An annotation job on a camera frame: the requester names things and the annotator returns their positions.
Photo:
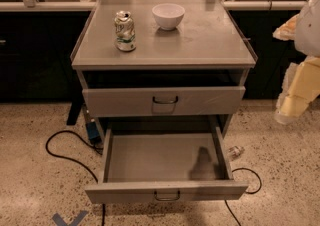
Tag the dark lab bench right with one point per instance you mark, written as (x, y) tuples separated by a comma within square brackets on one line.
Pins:
[(265, 80)]

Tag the blue tape floor marker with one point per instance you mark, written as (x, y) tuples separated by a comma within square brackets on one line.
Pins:
[(74, 221)]

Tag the white ceramic bowl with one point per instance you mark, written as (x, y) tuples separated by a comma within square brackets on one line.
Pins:
[(168, 15)]

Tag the grey top drawer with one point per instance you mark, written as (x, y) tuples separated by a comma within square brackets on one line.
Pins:
[(125, 102)]

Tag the dark lab bench left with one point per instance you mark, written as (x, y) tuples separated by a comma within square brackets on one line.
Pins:
[(35, 49)]

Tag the grey drawer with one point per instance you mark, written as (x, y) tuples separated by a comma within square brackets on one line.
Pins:
[(125, 102), (138, 168)]

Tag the blue power adapter box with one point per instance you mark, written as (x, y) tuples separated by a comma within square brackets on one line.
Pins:
[(93, 133)]

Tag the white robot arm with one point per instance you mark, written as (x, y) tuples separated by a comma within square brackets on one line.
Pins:
[(303, 29)]

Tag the dark lab bench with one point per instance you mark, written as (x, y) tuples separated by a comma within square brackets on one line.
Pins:
[(265, 80), (35, 49)]

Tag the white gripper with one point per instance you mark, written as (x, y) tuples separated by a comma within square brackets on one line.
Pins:
[(309, 35)]

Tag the clear plastic bottle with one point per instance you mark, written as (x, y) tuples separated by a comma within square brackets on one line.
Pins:
[(235, 152)]

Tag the crushed green soda can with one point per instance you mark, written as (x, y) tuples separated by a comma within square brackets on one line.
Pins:
[(124, 31)]

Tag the grey drawer cabinet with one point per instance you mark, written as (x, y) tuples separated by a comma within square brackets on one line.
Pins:
[(204, 50)]

